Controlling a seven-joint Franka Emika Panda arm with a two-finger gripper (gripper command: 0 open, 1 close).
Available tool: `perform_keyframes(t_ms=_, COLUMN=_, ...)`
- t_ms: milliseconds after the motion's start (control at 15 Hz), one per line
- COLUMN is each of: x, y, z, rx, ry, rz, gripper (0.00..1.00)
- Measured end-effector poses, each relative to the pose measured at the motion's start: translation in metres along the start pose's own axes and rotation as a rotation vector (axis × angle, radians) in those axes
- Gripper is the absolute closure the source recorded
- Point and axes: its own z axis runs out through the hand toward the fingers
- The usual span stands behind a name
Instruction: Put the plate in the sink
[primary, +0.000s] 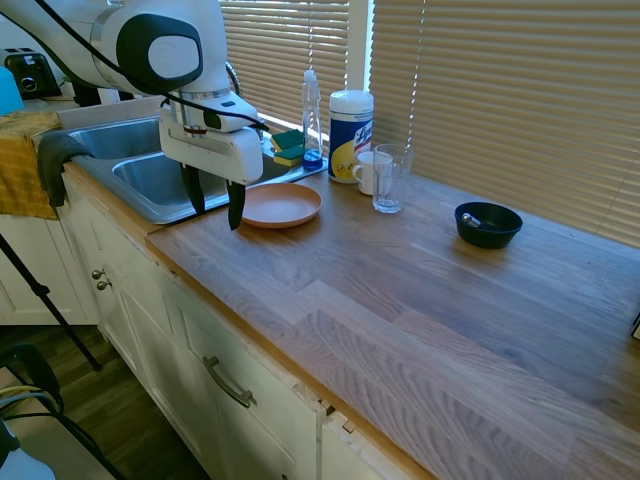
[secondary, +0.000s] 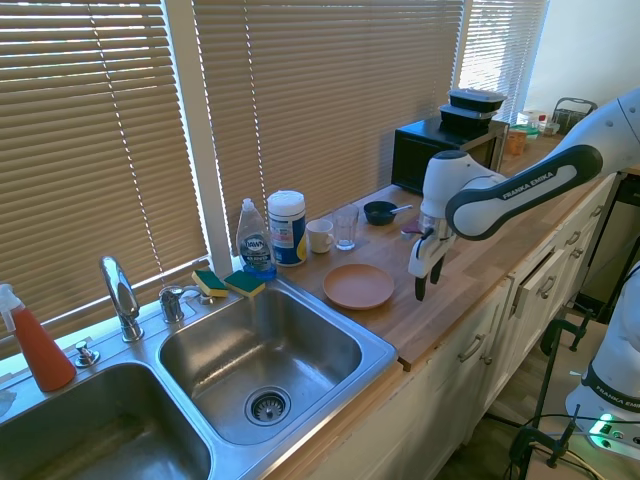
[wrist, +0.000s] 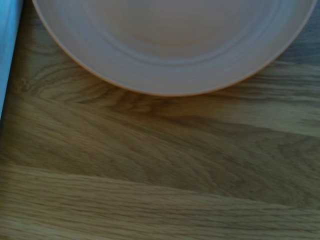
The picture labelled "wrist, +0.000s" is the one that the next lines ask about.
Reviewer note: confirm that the orange round plate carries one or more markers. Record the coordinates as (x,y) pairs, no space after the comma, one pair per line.
(175,42)

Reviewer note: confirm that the stainless steel double sink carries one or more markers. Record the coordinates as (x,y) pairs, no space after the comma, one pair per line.
(7,50)

